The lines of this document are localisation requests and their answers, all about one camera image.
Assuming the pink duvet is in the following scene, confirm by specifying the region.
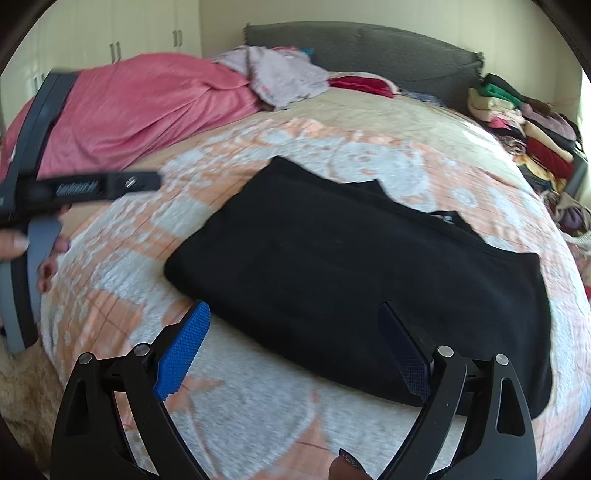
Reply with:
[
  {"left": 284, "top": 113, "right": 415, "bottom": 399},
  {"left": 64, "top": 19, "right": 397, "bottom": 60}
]
[{"left": 0, "top": 51, "right": 270, "bottom": 181}]

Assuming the pile of folded clothes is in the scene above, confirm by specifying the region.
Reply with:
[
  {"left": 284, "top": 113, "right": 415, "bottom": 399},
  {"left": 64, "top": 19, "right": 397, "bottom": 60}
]
[{"left": 467, "top": 74, "right": 588, "bottom": 197}]

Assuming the red velvet pillow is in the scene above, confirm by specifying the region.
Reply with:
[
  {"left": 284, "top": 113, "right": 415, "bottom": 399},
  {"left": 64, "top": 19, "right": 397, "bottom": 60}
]
[{"left": 329, "top": 74, "right": 400, "bottom": 99}]

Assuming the cream wardrobe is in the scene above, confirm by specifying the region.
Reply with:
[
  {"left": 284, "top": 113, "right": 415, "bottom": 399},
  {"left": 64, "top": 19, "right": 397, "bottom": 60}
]
[{"left": 1, "top": 0, "right": 201, "bottom": 126}]

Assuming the beige bed sheet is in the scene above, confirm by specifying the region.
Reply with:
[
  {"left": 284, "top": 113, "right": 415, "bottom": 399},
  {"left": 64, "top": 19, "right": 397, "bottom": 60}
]
[{"left": 59, "top": 94, "right": 518, "bottom": 232}]

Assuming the dark grey headboard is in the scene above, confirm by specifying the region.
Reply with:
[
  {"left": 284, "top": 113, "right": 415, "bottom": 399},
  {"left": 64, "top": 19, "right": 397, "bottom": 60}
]
[{"left": 243, "top": 21, "right": 484, "bottom": 112}]

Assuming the person's right hand thumb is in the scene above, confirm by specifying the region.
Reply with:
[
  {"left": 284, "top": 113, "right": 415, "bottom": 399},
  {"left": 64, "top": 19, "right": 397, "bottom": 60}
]
[{"left": 328, "top": 448, "right": 372, "bottom": 480}]

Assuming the black orange-trimmed sweatshirt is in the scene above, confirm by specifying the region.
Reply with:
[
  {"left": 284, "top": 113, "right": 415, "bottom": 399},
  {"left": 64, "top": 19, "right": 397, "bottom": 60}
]
[{"left": 164, "top": 157, "right": 552, "bottom": 416}]

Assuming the person's left hand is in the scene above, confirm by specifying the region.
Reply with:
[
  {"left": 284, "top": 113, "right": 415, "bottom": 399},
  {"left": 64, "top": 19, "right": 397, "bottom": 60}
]
[{"left": 0, "top": 204, "right": 71, "bottom": 296}]

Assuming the peach white patterned blanket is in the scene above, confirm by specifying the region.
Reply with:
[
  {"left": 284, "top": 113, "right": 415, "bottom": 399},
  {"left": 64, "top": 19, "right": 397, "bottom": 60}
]
[{"left": 41, "top": 119, "right": 590, "bottom": 479}]

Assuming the lilac crumpled garment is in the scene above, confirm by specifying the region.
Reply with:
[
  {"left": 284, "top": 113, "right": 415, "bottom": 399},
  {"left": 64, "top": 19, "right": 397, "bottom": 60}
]
[{"left": 212, "top": 45, "right": 329, "bottom": 110}]

